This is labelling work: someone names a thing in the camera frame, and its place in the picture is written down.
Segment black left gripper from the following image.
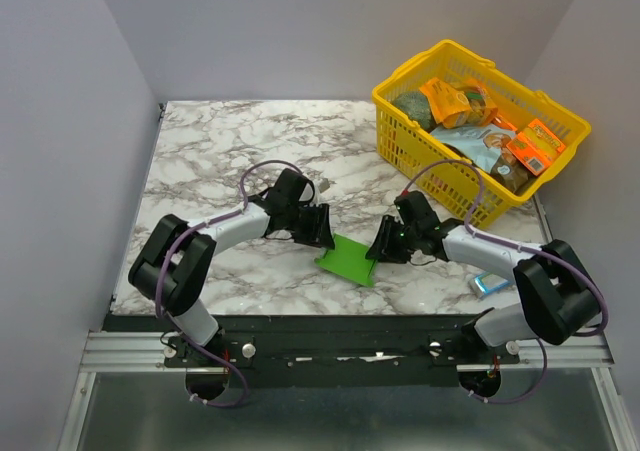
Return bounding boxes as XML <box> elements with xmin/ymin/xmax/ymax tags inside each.
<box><xmin>285</xmin><ymin>202</ymin><xmax>336</xmax><ymax>250</ymax></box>

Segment green paper box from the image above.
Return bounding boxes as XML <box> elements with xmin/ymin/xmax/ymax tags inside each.
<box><xmin>315</xmin><ymin>234</ymin><xmax>377</xmax><ymax>287</ymax></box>

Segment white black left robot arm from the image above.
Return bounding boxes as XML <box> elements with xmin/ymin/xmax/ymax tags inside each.
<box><xmin>128</xmin><ymin>164</ymin><xmax>335</xmax><ymax>366</ymax></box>

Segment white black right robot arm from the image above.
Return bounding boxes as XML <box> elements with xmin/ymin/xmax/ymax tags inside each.
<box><xmin>366</xmin><ymin>191</ymin><xmax>605</xmax><ymax>363</ymax></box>

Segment orange cracker box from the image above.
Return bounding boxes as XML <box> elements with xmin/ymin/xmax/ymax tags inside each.
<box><xmin>507</xmin><ymin>119</ymin><xmax>566</xmax><ymax>176</ymax></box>

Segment yellow plastic shopping basket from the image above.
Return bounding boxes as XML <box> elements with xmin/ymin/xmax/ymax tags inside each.
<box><xmin>372</xmin><ymin>40</ymin><xmax>591</xmax><ymax>228</ymax></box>

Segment small blue white packet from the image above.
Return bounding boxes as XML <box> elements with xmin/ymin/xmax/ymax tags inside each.
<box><xmin>469</xmin><ymin>272</ymin><xmax>511</xmax><ymax>299</ymax></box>

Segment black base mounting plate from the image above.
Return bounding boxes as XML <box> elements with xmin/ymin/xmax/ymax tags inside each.
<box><xmin>102</xmin><ymin>313</ymin><xmax>584</xmax><ymax>390</ymax></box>

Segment light blue snack bag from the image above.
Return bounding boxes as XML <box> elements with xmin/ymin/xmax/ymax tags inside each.
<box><xmin>430</xmin><ymin>124</ymin><xmax>516</xmax><ymax>176</ymax></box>

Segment orange snack bag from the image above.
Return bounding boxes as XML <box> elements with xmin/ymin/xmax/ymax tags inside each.
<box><xmin>419</xmin><ymin>77</ymin><xmax>498</xmax><ymax>129</ymax></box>

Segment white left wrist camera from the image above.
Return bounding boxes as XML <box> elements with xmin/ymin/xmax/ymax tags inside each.
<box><xmin>305</xmin><ymin>178</ymin><xmax>331</xmax><ymax>203</ymax></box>

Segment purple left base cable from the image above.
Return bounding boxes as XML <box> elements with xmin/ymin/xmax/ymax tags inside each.
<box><xmin>159</xmin><ymin>330</ymin><xmax>250</xmax><ymax>410</ymax></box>

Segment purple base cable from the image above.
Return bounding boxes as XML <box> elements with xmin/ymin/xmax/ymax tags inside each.
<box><xmin>159</xmin><ymin>330</ymin><xmax>250</xmax><ymax>410</ymax></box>
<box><xmin>467</xmin><ymin>338</ymin><xmax>549</xmax><ymax>405</ymax></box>

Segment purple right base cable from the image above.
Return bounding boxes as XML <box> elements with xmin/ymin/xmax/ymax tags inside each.
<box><xmin>467</xmin><ymin>338</ymin><xmax>549</xmax><ymax>405</ymax></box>

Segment aluminium frame rail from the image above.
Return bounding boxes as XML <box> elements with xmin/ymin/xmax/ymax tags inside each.
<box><xmin>79</xmin><ymin>325</ymin><xmax>615</xmax><ymax>372</ymax></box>

